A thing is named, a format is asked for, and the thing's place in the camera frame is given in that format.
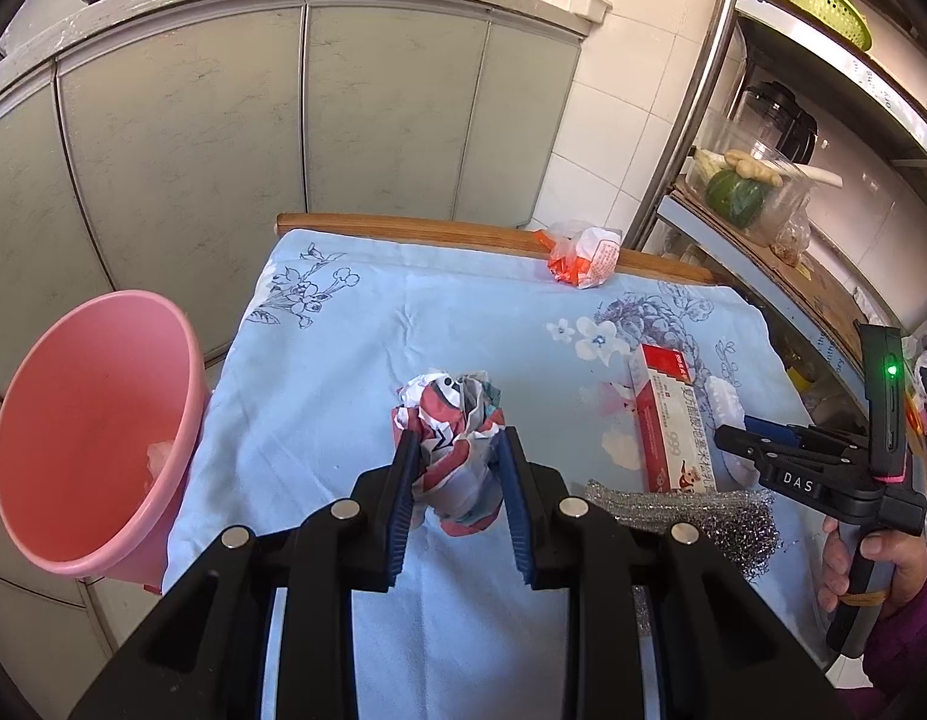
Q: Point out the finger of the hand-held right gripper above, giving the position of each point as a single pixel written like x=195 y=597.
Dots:
x=778 y=431
x=741 y=450

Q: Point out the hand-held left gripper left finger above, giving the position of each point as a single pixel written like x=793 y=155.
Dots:
x=399 y=510

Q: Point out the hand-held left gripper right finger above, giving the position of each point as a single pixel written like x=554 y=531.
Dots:
x=519 y=510

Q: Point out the white tissue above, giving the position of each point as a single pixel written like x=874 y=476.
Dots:
x=729 y=401

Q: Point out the red white medicine box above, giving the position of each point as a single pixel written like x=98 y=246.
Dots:
x=669 y=420

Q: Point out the patterned paper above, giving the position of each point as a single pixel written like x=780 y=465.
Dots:
x=452 y=427

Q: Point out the silver scouring cloth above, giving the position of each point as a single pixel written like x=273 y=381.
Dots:
x=643 y=499

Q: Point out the clear plastic wrap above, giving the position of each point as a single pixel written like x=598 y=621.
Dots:
x=157 y=459

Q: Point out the orange white plastic bag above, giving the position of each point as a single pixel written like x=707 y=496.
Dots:
x=583 y=259

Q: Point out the pink plastic bucket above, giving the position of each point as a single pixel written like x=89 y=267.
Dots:
x=88 y=420

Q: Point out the person's right forearm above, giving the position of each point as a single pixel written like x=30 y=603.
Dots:
x=913 y=645

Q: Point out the person's right hand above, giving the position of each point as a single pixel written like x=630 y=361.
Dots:
x=891 y=562

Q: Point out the cardboard sheet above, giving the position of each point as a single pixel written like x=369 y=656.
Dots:
x=816 y=292

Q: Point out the plastic bag of nuts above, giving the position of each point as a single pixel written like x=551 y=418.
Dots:
x=792 y=240

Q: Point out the blue floral cloth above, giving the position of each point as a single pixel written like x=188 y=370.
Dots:
x=463 y=322

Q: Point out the clear plastic container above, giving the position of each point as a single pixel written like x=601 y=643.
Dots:
x=786 y=202

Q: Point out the green squash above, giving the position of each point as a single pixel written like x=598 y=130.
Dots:
x=733 y=199

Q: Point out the white radish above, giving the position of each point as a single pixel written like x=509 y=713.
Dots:
x=819 y=175

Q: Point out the ginger root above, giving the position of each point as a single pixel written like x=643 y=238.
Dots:
x=752 y=169

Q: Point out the pale cabbage piece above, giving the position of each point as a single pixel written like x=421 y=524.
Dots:
x=707 y=165

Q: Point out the wooden table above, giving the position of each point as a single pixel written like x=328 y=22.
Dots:
x=433 y=227

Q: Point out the metal shelf rack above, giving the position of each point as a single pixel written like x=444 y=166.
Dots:
x=703 y=75

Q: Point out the green plastic basket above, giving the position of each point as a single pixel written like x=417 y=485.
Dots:
x=816 y=4

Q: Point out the white rectangular tray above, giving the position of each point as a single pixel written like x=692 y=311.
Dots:
x=564 y=1

